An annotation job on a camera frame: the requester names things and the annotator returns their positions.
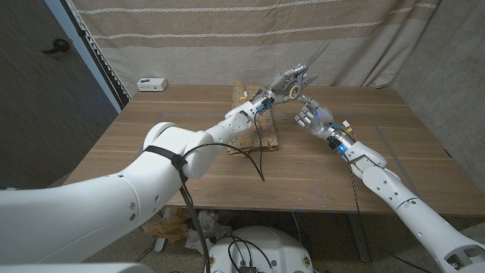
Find white robot torso base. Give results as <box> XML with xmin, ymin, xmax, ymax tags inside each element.
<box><xmin>203</xmin><ymin>225</ymin><xmax>314</xmax><ymax>273</ymax></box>

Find black door handle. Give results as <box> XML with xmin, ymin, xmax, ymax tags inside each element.
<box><xmin>41</xmin><ymin>38</ymin><xmax>71</xmax><ymax>55</ymax></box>

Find grey table leg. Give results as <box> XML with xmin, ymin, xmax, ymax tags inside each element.
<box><xmin>346</xmin><ymin>214</ymin><xmax>372</xmax><ymax>263</ymax></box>

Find grey yellow handled scissors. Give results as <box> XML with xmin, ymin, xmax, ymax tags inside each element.
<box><xmin>288</xmin><ymin>40</ymin><xmax>330</xmax><ymax>102</ymax></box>

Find white table leg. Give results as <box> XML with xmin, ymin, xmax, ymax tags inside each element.
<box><xmin>154</xmin><ymin>207</ymin><xmax>172</xmax><ymax>254</ymax></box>

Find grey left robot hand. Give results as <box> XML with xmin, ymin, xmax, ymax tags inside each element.
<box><xmin>260</xmin><ymin>63</ymin><xmax>319</xmax><ymax>111</ymax></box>

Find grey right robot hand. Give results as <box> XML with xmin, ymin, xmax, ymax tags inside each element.
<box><xmin>294</xmin><ymin>94</ymin><xmax>356</xmax><ymax>153</ymax></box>

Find crumpled brown paper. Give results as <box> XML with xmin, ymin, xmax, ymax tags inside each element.
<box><xmin>142</xmin><ymin>207</ymin><xmax>194</xmax><ymax>243</ymax></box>

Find crumpled white paper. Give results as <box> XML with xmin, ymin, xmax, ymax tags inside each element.
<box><xmin>184</xmin><ymin>210</ymin><xmax>234</xmax><ymax>258</ymax></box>

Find white power strip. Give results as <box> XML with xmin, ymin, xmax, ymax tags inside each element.
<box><xmin>136</xmin><ymin>77</ymin><xmax>169</xmax><ymax>93</ymax></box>

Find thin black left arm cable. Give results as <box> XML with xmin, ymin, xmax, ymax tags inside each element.
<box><xmin>252</xmin><ymin>111</ymin><xmax>265</xmax><ymax>179</ymax></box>

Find black zigzag edge trim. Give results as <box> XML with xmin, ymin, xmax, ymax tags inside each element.
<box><xmin>60</xmin><ymin>0</ymin><xmax>132</xmax><ymax>109</ymax></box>

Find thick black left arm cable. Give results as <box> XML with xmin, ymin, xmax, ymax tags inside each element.
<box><xmin>177</xmin><ymin>142</ymin><xmax>266</xmax><ymax>273</ymax></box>

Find beige striped cloth backdrop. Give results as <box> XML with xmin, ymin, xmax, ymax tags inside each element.
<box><xmin>70</xmin><ymin>0</ymin><xmax>443</xmax><ymax>98</ymax></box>

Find floral tan wrapping paper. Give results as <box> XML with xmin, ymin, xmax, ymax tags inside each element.
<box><xmin>227</xmin><ymin>80</ymin><xmax>280</xmax><ymax>156</ymax></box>

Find dark wooden door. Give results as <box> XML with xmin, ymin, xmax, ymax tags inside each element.
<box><xmin>0</xmin><ymin>0</ymin><xmax>119</xmax><ymax>190</ymax></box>

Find white robot chest edge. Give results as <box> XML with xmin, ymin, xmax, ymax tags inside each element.
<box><xmin>0</xmin><ymin>262</ymin><xmax>155</xmax><ymax>273</ymax></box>

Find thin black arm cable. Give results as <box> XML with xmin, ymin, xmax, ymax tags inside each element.
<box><xmin>252</xmin><ymin>111</ymin><xmax>265</xmax><ymax>179</ymax></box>
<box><xmin>348</xmin><ymin>158</ymin><xmax>435</xmax><ymax>273</ymax></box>

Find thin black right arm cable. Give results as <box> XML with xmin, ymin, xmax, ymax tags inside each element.
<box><xmin>348</xmin><ymin>158</ymin><xmax>435</xmax><ymax>273</ymax></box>

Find black torso cables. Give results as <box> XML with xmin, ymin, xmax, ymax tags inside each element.
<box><xmin>225</xmin><ymin>234</ymin><xmax>274</xmax><ymax>273</ymax></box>

